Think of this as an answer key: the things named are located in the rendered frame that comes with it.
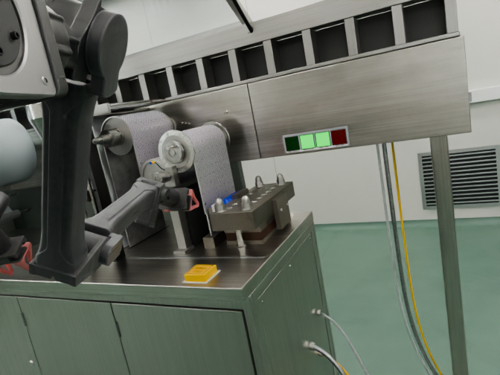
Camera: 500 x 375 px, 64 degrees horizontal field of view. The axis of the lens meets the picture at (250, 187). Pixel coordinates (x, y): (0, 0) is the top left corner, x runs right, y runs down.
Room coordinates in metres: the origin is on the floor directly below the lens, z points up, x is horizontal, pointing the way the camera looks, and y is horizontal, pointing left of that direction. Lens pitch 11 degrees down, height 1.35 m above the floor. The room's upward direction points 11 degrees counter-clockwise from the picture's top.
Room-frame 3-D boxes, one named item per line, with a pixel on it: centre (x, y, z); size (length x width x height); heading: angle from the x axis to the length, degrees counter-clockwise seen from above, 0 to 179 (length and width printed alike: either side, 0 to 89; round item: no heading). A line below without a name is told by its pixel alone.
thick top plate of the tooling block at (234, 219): (1.43, -0.01, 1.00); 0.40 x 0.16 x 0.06; 153
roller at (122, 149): (1.60, 0.38, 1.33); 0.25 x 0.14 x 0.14; 153
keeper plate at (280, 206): (1.40, -0.10, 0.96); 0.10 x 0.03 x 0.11; 153
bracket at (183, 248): (1.35, 0.27, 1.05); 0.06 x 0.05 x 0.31; 153
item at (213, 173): (1.45, 0.12, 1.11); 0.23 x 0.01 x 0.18; 153
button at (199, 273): (1.09, 0.19, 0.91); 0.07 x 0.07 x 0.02; 63
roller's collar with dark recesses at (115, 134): (1.46, 0.46, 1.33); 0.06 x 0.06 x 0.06; 63
